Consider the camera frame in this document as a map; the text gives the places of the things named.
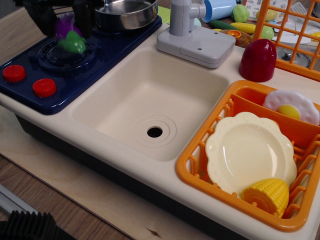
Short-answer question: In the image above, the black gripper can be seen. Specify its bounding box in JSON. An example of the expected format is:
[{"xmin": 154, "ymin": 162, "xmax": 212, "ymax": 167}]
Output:
[{"xmin": 14, "ymin": 0, "xmax": 104, "ymax": 39}]

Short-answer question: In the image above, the purple toy eggplant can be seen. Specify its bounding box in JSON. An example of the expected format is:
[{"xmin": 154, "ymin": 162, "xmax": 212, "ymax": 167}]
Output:
[{"xmin": 54, "ymin": 12, "xmax": 86, "ymax": 54}]

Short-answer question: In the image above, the dark blue toy stove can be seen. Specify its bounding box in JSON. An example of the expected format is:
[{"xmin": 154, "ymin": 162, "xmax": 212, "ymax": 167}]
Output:
[{"xmin": 0, "ymin": 16, "xmax": 162, "ymax": 115}]

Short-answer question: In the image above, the red stove knob right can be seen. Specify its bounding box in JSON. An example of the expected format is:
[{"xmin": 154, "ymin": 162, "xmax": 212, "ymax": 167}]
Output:
[{"xmin": 32, "ymin": 78, "xmax": 57, "ymax": 98}]

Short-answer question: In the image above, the red stove knob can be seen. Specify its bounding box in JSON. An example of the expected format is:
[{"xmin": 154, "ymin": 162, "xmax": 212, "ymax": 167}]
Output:
[
  {"xmin": 32, "ymin": 78, "xmax": 57, "ymax": 98},
  {"xmin": 2, "ymin": 64, "xmax": 27, "ymax": 83}
]

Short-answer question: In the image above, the red stove knob left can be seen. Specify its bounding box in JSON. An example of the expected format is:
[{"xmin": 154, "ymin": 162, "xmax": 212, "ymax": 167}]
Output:
[{"xmin": 2, "ymin": 64, "xmax": 27, "ymax": 83}]

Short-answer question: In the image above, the cream toy sink unit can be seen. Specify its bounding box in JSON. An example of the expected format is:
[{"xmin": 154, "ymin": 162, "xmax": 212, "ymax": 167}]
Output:
[{"xmin": 0, "ymin": 33, "xmax": 320, "ymax": 240}]

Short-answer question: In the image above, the grey toy faucet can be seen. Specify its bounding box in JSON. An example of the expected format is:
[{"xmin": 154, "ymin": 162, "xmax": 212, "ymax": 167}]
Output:
[{"xmin": 156, "ymin": 0, "xmax": 236, "ymax": 69}]

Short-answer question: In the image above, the light blue plastic cup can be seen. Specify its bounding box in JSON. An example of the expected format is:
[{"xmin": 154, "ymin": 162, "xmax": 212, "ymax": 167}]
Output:
[{"xmin": 202, "ymin": 0, "xmax": 237, "ymax": 23}]

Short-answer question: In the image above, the dark green toy cucumber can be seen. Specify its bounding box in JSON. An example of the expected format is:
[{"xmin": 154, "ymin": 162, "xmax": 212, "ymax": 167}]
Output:
[{"xmin": 208, "ymin": 20, "xmax": 239, "ymax": 30}]

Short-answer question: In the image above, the small orange toy cup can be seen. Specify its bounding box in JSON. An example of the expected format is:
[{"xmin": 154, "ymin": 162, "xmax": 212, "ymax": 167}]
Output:
[{"xmin": 227, "ymin": 29, "xmax": 242, "ymax": 40}]

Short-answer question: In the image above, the light green toy vegetable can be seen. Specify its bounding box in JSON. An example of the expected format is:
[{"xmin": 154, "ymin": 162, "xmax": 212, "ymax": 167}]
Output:
[{"xmin": 232, "ymin": 4, "xmax": 250, "ymax": 23}]

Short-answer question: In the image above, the yellow toy corn cob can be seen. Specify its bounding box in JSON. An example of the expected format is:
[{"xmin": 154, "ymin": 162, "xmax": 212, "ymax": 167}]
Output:
[{"xmin": 230, "ymin": 22, "xmax": 256, "ymax": 34}]

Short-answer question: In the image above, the dark red plastic cup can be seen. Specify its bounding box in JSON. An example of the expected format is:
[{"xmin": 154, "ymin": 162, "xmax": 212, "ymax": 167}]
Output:
[{"xmin": 238, "ymin": 39, "xmax": 277, "ymax": 83}]

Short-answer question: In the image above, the green toy apple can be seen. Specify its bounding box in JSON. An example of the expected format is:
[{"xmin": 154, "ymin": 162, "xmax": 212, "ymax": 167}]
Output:
[{"xmin": 260, "ymin": 25, "xmax": 274, "ymax": 40}]

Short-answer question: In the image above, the black ribbed object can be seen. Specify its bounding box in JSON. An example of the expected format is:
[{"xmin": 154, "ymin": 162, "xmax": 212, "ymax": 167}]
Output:
[{"xmin": 0, "ymin": 210, "xmax": 73, "ymax": 240}]

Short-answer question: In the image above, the cream scalloped toy plate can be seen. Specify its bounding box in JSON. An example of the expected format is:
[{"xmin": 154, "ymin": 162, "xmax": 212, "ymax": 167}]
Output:
[{"xmin": 205, "ymin": 112, "xmax": 297, "ymax": 195}]

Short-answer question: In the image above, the orange plastic grid rack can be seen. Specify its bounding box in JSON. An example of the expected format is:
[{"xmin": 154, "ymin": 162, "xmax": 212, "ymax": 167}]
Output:
[{"xmin": 253, "ymin": 0, "xmax": 320, "ymax": 82}]

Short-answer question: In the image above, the toy fried egg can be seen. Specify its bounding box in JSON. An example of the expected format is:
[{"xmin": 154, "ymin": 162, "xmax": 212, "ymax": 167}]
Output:
[{"xmin": 262, "ymin": 90, "xmax": 320, "ymax": 126}]

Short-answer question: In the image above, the steel pot lid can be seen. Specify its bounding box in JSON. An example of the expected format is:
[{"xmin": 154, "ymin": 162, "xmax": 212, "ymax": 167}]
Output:
[{"xmin": 277, "ymin": 47, "xmax": 311, "ymax": 68}]

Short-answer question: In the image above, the orange dish rack basket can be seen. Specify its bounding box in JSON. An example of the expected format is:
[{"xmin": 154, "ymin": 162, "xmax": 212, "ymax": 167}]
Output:
[{"xmin": 175, "ymin": 80, "xmax": 320, "ymax": 233}]

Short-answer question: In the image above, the yellow toy corn half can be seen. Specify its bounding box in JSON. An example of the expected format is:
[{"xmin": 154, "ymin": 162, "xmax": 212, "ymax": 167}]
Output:
[{"xmin": 242, "ymin": 178, "xmax": 289, "ymax": 218}]

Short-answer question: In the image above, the steel pan with wire handle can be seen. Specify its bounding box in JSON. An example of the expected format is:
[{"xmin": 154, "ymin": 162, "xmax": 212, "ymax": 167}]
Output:
[{"xmin": 95, "ymin": 0, "xmax": 158, "ymax": 32}]

